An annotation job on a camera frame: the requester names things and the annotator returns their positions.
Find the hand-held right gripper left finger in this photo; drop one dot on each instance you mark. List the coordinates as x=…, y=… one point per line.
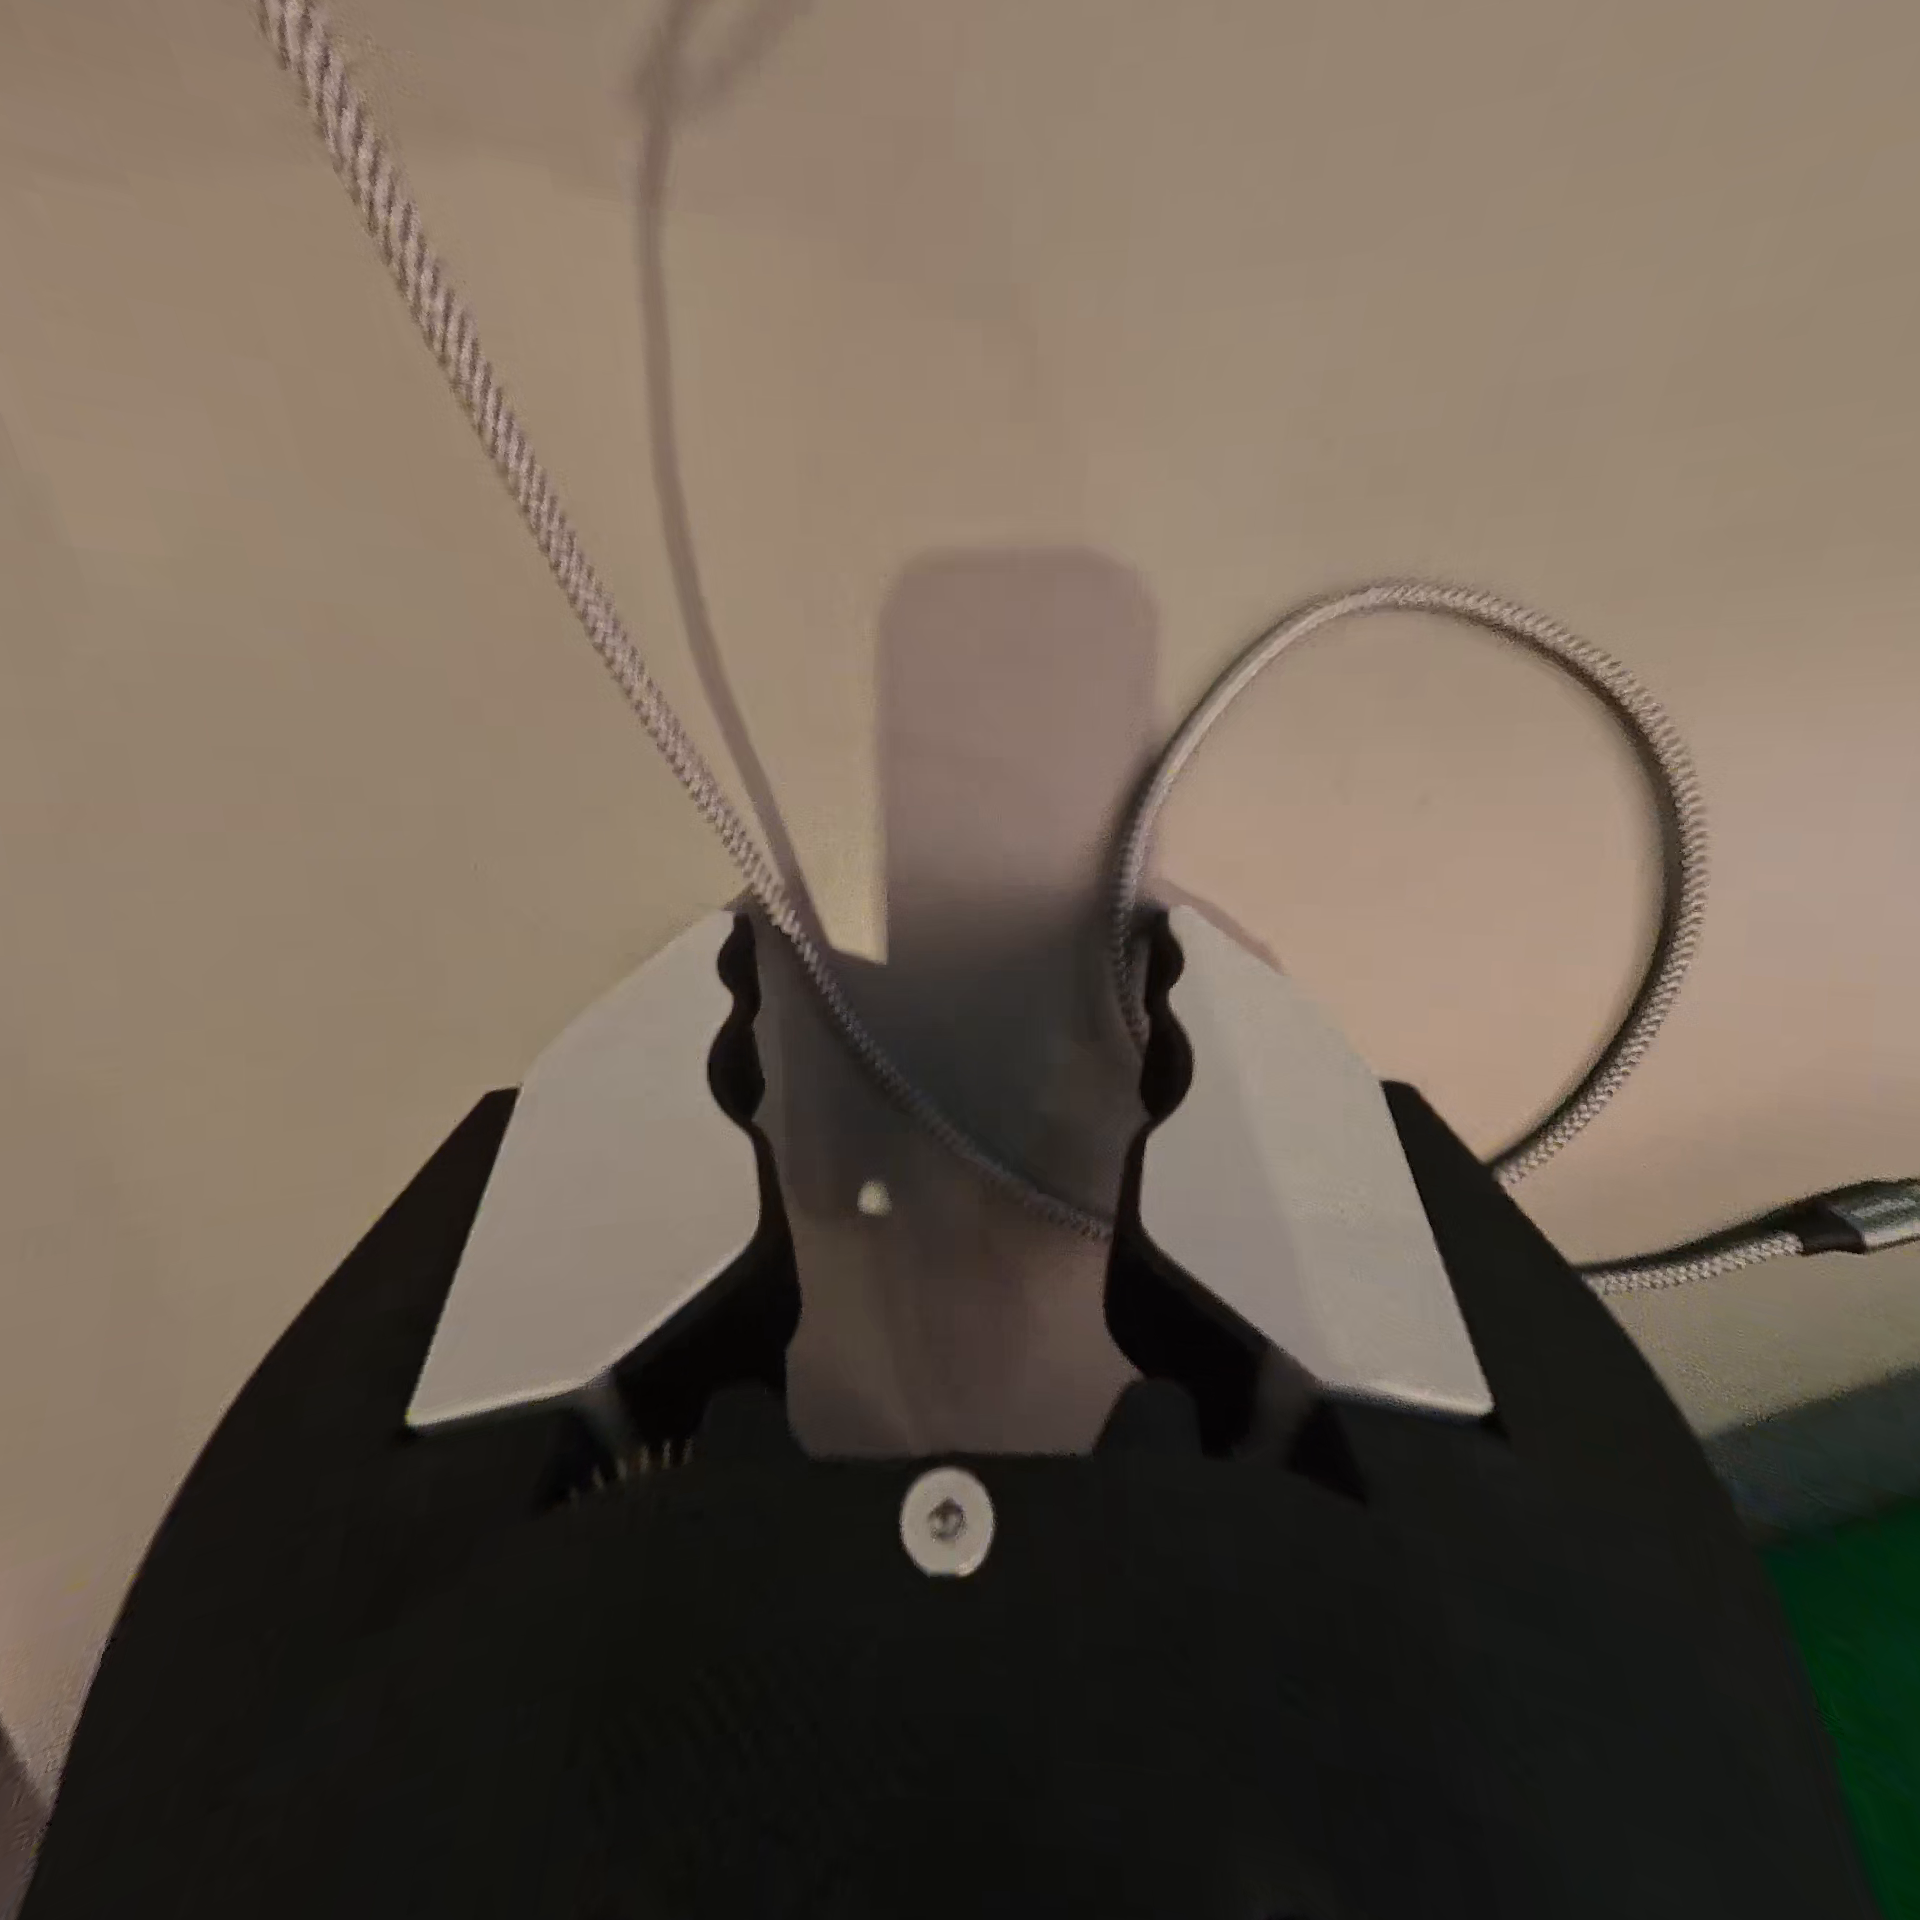
x=599, y=1202

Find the green plastic box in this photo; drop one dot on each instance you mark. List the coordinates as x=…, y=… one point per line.
x=1853, y=1682

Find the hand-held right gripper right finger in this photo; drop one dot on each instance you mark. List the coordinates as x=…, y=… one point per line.
x=1291, y=1185

